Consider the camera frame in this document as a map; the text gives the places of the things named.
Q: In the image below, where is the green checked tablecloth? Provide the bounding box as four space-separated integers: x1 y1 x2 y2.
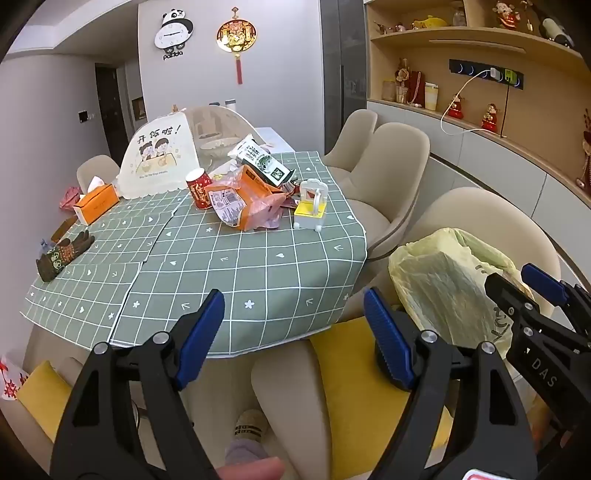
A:
21 150 369 359

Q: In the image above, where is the person's foot in sock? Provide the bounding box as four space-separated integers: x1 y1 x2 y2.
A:
225 408 269 467

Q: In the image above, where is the person's left hand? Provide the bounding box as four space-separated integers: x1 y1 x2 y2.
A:
217 456 286 480

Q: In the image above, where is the flower bouquet ornament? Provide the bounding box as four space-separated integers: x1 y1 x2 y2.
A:
394 58 426 105

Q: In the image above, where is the yellow plastic bag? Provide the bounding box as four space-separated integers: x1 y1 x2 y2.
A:
388 227 536 361

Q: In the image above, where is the wooden shelf unit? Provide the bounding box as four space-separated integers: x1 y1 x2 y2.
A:
365 0 591 208

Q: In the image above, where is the orange snack packet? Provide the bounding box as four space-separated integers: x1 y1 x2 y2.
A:
205 166 289 232

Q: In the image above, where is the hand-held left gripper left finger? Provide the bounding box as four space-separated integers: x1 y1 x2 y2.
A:
50 289 226 480

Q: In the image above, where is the yellow white toy machine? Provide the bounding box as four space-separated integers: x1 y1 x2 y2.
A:
292 178 329 230

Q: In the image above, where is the red paper cup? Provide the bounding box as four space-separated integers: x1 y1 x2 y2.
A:
185 168 214 211

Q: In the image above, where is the red gold knot ornament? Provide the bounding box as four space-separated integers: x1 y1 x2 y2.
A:
216 6 257 86

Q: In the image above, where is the orange tissue box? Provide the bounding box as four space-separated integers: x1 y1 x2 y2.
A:
72 176 120 226

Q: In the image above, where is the black power strip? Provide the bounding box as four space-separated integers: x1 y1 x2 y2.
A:
449 58 527 89

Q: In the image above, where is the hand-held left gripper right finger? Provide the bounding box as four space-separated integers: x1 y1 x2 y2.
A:
364 286 544 480

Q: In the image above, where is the yellow cushion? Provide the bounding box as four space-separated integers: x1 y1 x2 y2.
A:
17 360 75 444
309 318 454 480

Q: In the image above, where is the white green milk carton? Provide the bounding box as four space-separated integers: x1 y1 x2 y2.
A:
229 134 296 188

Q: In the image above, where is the patterned brown glove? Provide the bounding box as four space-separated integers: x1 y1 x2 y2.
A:
36 231 95 282

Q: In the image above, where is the beige chair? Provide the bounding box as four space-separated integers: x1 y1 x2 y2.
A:
346 187 562 334
330 122 431 260
323 109 378 168
252 342 370 480
76 154 121 193

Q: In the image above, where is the small red wrapper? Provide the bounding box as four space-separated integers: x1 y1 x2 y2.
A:
277 182 301 208

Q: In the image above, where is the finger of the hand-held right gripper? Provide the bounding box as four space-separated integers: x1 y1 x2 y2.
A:
521 262 591 343
484 271 553 329

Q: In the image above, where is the white cable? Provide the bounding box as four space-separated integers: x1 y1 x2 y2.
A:
441 74 495 136

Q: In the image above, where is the panda wall clock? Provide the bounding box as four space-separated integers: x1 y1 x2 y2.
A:
152 8 195 62

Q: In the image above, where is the red white patterned bag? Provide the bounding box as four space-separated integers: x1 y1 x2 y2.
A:
0 355 28 402

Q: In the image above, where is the mesh food cover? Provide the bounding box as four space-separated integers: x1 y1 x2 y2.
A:
117 105 259 200

